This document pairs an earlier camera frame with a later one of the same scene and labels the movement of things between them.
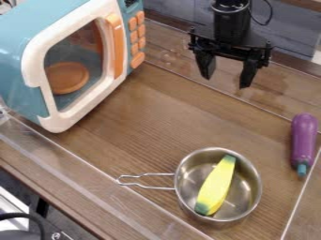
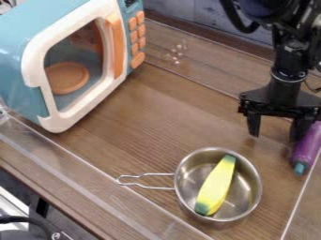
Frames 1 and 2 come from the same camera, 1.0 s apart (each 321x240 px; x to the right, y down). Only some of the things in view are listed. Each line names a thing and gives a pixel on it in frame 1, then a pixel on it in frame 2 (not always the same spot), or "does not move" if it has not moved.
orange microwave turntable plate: [68, 78] does not move
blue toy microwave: [67, 52] does not move
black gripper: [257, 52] to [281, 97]
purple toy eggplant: [304, 141] does not move
